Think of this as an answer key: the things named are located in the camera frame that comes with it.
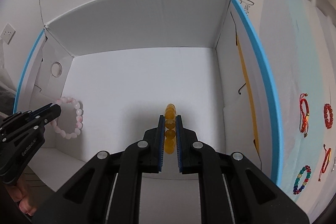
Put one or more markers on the left hand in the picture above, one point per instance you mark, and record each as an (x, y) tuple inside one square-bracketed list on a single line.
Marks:
[(21, 193)]

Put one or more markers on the white wall socket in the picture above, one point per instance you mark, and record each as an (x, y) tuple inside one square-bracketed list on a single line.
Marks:
[(7, 33)]

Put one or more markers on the red cord bracelet gold tube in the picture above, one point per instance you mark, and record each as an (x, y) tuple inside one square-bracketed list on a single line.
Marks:
[(325, 162)]

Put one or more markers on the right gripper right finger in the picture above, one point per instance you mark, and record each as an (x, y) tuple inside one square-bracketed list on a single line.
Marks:
[(231, 188)]

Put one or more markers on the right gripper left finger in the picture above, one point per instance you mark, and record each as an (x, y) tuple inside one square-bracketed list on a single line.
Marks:
[(107, 188)]

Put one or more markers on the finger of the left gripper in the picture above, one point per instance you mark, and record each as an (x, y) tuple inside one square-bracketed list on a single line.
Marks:
[(56, 111), (44, 112)]

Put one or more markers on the red cord bracelet small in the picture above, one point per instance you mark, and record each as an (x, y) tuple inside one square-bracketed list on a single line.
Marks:
[(304, 114)]

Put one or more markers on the striped bed sheet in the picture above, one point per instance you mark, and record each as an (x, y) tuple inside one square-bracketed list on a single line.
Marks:
[(298, 37)]

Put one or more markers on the white blue cardboard box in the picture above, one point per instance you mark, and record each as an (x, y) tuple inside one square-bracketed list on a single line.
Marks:
[(126, 60)]

